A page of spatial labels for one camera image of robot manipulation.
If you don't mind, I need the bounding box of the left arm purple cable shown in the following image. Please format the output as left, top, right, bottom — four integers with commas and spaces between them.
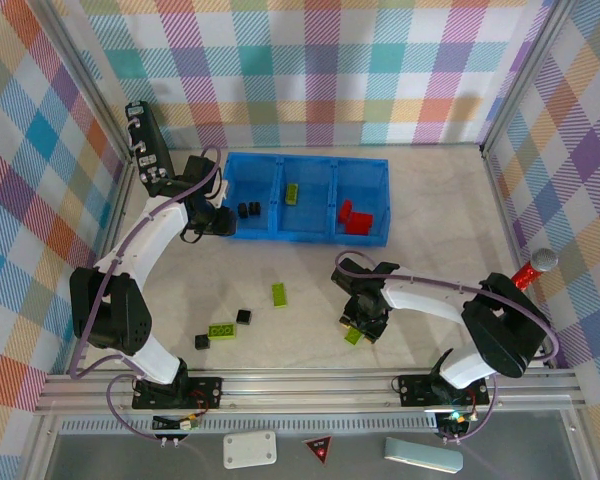
69, 144, 227, 446

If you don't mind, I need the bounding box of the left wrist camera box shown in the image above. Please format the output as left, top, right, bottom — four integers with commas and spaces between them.
182, 155, 230, 207

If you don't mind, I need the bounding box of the small wired connector board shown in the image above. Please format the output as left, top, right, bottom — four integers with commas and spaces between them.
151, 412, 202, 447

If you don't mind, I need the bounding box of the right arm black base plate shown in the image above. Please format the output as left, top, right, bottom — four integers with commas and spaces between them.
397, 372, 491, 407

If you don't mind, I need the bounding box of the blue three-compartment bin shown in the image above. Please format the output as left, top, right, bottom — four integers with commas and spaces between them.
220, 152, 390, 250

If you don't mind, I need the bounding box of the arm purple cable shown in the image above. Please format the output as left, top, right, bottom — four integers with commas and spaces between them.
69, 144, 227, 446
333, 249, 561, 445

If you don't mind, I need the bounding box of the slotted grey cable duct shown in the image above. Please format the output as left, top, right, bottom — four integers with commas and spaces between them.
59, 417, 441, 435

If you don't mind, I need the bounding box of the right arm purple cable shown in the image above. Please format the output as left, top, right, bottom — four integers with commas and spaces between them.
333, 249, 561, 445

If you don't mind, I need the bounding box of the aluminium mounting rail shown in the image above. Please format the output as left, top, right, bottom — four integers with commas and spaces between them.
33, 372, 589, 414

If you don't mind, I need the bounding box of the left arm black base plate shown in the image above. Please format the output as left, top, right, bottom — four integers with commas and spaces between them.
131, 375, 225, 412

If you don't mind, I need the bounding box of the connector board with green light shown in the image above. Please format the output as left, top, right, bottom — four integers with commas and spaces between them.
437, 409, 474, 445

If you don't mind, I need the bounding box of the red black triangle marker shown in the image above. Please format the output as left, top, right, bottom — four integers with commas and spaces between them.
302, 435, 333, 467

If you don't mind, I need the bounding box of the black electronics box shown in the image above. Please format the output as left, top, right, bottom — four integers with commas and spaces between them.
124, 101, 176, 189

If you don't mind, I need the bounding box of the aluminium frame post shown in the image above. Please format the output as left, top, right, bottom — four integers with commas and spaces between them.
478, 0, 581, 156
32, 0, 134, 164

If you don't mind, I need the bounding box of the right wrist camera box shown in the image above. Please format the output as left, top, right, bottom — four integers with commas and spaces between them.
330, 263, 369, 296

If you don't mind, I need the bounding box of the white rectangular plate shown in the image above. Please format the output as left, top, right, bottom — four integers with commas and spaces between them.
222, 430, 280, 470

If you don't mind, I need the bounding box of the aluminium frame side rail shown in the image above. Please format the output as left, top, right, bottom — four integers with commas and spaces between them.
64, 159, 136, 376
481, 147, 556, 371

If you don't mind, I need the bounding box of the red glitter toy microphone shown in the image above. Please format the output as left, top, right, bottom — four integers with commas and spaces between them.
511, 248, 560, 291

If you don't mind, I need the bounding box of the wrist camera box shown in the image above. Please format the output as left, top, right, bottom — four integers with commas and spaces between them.
330, 263, 369, 296
182, 155, 230, 207

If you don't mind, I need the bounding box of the light blue block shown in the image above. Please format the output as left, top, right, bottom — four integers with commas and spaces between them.
383, 436, 465, 474

